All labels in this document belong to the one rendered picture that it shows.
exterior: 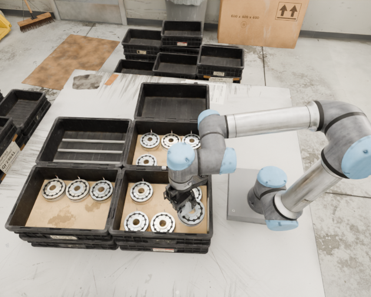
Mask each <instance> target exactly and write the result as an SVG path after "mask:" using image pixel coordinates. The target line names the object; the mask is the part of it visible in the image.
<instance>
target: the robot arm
mask: <svg viewBox="0 0 371 297"><path fill-rule="evenodd" d="M307 129H308V130H310V131H311V132H316V131H320V132H322V133H324V134H325V136H326V138H327V140H328V142H329V143H328V145H326V146H325V147H324V148H323V149H322V150H321V152H320V159H319V160H318V161H317V162H316V163H315V164H314V165H312V166H311V168H309V169H308V171H306V172H305V173H304V174H303V175H302V176H301V177H300V178H299V179H297V180H296V181H295V182H294V183H293V184H292V185H291V186H290V187H289V188H288V189H287V188H286V183H287V175H286V173H285V172H284V171H283V170H282V169H280V168H278V167H276V166H266V167H263V168H262V169H261V170H260V171H259V173H258V174H257V178H256V182H255V185H254V186H253V187H252V188H251V189H250V190H249V192H248V195H247V202H248V204H249V206H250V208H251V209H252V210H253V211H255V212H256V213H258V214H261V215H264V218H265V222H266V225H267V227H268V228H269V229H270V230H273V231H287V230H292V229H295V228H297V227H298V226H299V222H298V221H297V219H298V218H299V217H300V216H301V215H302V214H303V209H304V208H305V207H306V206H308V205H309V204H310V203H311V202H313V201H314V200H316V199H317V198H318V197H320V196H321V195H322V194H323V193H325V192H326V191H328V190H329V189H330V188H332V187H333V186H334V185H335V184H337V183H338V182H339V181H341V180H342V179H355V180H358V179H364V178H367V177H369V176H370V175H371V122H370V121H369V119H368V118H367V116H366V114H365V113H364V112H363V111H362V110H361V109H360V108H359V107H357V106H355V105H353V104H350V103H346V102H342V101H336V100H315V101H309V102H308V103H307V104H306V105H300V106H294V107H285V108H276V109H271V110H261V111H252V112H247V113H238V114H229V115H220V114H219V113H218V111H216V110H205V111H203V112H202V113H201V114H200V115H199V117H198V130H199V136H200V147H201V149H193V148H192V147H191V146H190V145H189V144H187V143H184V142H178V143H175V144H173V145H172V146H170V148H169V149H168V152H167V166H168V178H169V182H170V184H168V185H167V186H165V191H164V192H163V196H164V200H165V199H167V200H168V201H169V204H172V205H173V209H174V210H175V211H177V213H178V212H180V211H181V210H182V209H183V208H184V210H183V211H182V212H181V216H184V215H185V214H186V213H188V212H191V211H192V210H193V209H194V208H195V207H196V205H197V201H196V197H195V194H194V191H193V190H192V189H195V188H196V187H199V186H202V185H204V184H206V183H207V180H208V177H207V176H206V175H210V174H219V175H221V174H227V173H234V172H235V170H236V167H237V156H236V151H235V149H233V148H232V147H227V148H226V143H225V139H227V138H237V137H247V136H257V135H262V134H272V133H282V132H288V131H297V130H307ZM165 195H166V197H165ZM178 209H179V210H178Z"/></svg>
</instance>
